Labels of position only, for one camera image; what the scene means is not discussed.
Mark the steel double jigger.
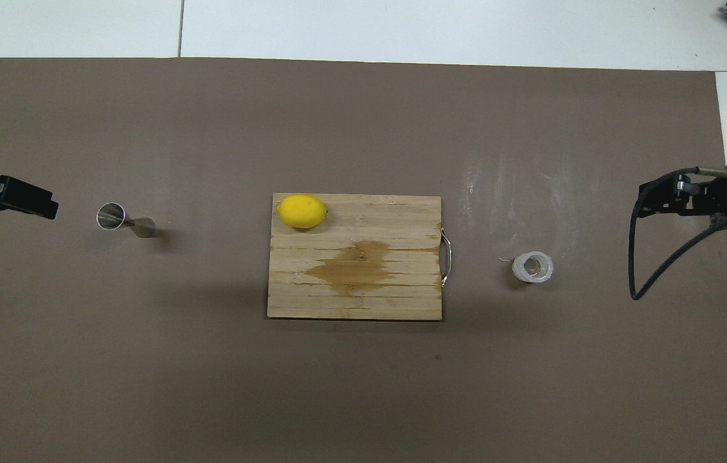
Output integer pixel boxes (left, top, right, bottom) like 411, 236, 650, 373
96, 202, 157, 239

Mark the clear textured plastic cup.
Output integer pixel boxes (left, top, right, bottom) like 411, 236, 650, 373
512, 250, 555, 284

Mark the yellow lemon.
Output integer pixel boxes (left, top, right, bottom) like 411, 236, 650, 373
276, 194, 328, 230

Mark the wooden cutting board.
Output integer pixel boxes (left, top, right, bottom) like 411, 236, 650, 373
267, 193, 452, 322

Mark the brown table mat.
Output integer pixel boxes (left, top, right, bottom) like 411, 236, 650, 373
0, 57, 727, 463

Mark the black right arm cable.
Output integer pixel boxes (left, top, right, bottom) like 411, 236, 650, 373
629, 167, 727, 301

